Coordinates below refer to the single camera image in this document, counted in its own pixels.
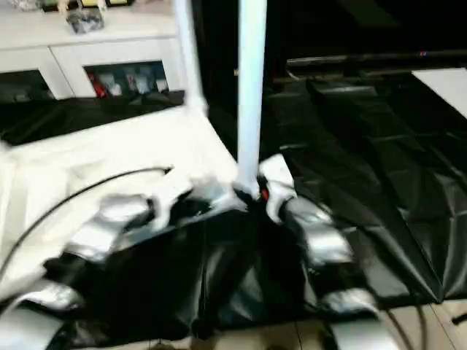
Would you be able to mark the white plastic table top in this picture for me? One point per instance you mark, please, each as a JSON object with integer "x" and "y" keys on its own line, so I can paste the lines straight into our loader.
{"x": 87, "y": 168}

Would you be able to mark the white plastic table leg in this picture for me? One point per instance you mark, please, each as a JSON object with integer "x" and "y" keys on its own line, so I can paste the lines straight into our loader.
{"x": 252, "y": 87}
{"x": 188, "y": 51}

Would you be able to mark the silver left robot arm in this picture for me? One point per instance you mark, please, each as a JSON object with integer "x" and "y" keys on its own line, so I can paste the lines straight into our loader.
{"x": 80, "y": 248}

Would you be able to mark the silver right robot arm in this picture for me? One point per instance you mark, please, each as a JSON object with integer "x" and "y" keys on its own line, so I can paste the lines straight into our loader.
{"x": 328, "y": 248}

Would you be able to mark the black work mat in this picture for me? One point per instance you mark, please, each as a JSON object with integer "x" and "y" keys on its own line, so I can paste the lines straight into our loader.
{"x": 379, "y": 182}

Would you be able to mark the toy figures behind cabinet glass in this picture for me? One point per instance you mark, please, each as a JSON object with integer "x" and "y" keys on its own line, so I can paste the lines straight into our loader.
{"x": 131, "y": 79}

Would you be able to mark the black tv cabinet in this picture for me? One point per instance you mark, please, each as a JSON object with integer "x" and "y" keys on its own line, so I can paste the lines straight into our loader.
{"x": 350, "y": 29}

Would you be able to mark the white cabinet with glass doors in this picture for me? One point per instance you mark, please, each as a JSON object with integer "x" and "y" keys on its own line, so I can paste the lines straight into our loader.
{"x": 73, "y": 44}

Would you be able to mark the grey plush toy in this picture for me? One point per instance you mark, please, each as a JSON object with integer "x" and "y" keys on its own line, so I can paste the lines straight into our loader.
{"x": 85, "y": 20}

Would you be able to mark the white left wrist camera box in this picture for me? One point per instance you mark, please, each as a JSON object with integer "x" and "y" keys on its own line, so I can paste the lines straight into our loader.
{"x": 169, "y": 193}

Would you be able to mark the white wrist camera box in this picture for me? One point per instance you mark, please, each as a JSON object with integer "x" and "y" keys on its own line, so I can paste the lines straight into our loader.
{"x": 169, "y": 193}
{"x": 276, "y": 179}

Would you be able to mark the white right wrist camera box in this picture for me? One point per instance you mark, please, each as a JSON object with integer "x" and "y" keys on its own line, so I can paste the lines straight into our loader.
{"x": 276, "y": 179}

